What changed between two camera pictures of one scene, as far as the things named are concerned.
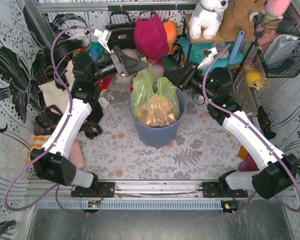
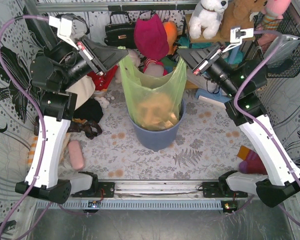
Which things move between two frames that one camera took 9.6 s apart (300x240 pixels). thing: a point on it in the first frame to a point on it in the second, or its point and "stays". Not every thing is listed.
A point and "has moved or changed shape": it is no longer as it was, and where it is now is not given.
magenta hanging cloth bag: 151,37 stays
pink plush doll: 273,11 stays
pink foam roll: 76,155 stays
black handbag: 123,35 stays
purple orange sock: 248,163 stays
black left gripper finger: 129,65 to 106,57
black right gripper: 182,78 to 205,62
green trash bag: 157,109 has moved or changed shape
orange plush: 171,29 stays
